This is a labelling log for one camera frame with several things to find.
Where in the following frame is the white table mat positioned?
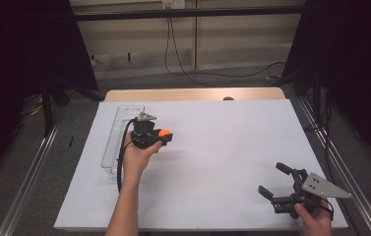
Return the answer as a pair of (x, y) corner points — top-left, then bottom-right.
(53, 98), (349, 230)

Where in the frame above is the black metal crossbar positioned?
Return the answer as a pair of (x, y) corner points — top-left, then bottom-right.
(74, 5), (305, 23)

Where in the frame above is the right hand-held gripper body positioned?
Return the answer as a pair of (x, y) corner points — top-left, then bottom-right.
(271, 168), (352, 220)

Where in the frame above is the clear plastic box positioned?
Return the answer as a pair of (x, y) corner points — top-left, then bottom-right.
(99, 103), (146, 180)

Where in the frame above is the aluminium rail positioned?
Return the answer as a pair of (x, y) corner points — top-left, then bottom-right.
(297, 97), (371, 236)
(0, 121), (61, 236)

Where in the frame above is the white wall socket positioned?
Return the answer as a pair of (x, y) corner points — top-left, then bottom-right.
(161, 0), (186, 10)

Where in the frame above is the black curtain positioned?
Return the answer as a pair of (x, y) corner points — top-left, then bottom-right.
(0, 0), (99, 188)
(282, 0), (371, 171)

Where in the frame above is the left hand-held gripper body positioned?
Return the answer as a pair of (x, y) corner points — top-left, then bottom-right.
(130, 111), (161, 150)

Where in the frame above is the person's left hand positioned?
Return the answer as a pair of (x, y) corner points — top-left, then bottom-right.
(122, 133), (163, 185)

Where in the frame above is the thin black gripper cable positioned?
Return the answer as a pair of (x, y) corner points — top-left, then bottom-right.
(321, 198), (335, 220)

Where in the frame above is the thick black gripper cable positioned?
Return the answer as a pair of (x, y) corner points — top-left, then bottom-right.
(116, 118), (137, 194)

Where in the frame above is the black metal stand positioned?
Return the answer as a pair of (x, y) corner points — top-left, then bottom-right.
(312, 72), (324, 126)
(41, 82), (55, 138)

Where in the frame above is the black power cable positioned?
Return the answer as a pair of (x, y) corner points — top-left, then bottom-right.
(164, 8), (216, 89)
(169, 18), (287, 79)

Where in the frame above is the person's right hand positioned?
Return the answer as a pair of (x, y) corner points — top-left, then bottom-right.
(293, 198), (335, 236)

